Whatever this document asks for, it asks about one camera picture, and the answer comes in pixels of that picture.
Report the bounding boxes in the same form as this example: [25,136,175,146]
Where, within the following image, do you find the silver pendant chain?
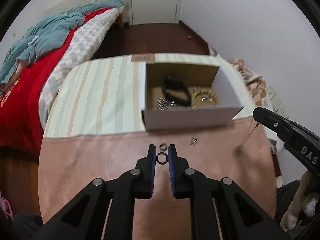
[233,122,259,156]

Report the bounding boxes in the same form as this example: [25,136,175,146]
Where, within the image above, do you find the checkered brown cloth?
[229,59,267,107]

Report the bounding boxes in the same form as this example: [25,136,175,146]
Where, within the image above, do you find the pink slipper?
[1,197,13,221]

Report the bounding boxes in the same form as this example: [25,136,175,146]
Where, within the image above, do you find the small gold earring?
[190,138,197,145]

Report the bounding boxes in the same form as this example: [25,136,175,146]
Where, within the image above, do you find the red bed cover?
[1,8,111,156]

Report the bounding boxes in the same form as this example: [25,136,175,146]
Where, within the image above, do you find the white cardboard box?
[141,62,245,131]

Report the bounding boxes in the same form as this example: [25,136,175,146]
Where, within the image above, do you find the black watch band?
[161,76,192,107]

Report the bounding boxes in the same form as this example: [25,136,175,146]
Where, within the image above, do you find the brown label patch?
[131,53,155,62]

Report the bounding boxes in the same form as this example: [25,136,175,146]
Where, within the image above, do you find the blue-grey blanket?
[1,0,124,83]

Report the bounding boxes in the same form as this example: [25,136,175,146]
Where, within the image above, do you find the checkered bed sheet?
[39,5,124,129]

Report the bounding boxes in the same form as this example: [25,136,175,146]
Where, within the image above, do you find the white door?
[130,0,182,25]

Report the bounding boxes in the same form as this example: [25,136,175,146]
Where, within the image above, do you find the white wall sockets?
[266,85,289,119]

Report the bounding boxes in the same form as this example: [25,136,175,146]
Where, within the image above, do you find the wooden bead bracelet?
[190,86,220,108]

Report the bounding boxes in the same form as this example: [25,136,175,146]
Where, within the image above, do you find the silver crystal bracelet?
[155,97,179,111]

